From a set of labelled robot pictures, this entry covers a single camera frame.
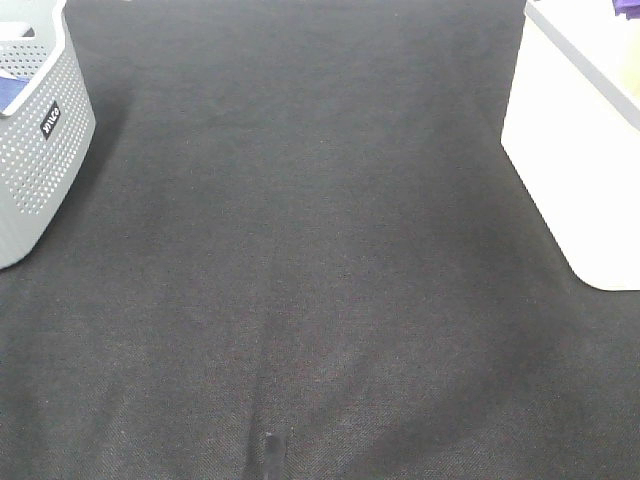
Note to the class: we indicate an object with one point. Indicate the grey perforated laundry basket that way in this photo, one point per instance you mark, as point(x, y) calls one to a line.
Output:
point(47, 130)

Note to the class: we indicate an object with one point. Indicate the purple towel in white bin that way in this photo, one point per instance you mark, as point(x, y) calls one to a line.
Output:
point(629, 8)

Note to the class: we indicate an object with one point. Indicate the white plastic storage bin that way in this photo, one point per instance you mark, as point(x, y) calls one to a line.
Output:
point(571, 131)

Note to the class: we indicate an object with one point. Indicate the blue cloth in basket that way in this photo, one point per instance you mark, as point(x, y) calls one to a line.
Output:
point(10, 88)

